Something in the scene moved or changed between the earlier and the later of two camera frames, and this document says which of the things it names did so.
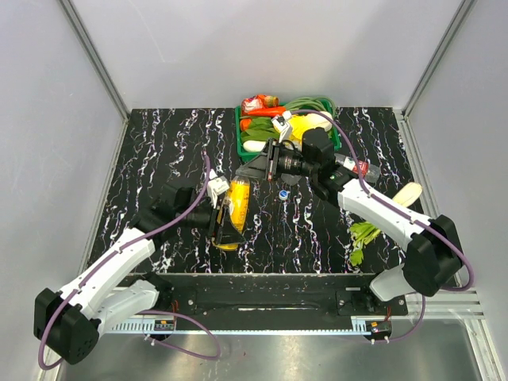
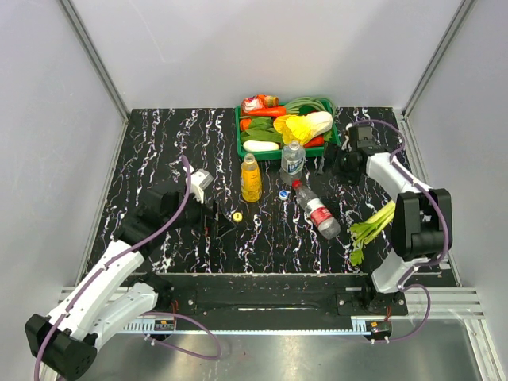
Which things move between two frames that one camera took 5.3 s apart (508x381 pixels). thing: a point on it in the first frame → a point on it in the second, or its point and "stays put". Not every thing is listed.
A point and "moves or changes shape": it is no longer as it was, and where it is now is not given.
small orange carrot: (244, 124) stays put
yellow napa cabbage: (302, 122) stays put
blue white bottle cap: (283, 194) stays put
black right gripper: (267, 168) → (334, 153)
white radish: (253, 145) stays put
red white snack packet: (259, 101) stays put
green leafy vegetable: (262, 128) stays put
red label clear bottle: (370, 172) moves or changes shape
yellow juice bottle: (239, 205) moves or changes shape
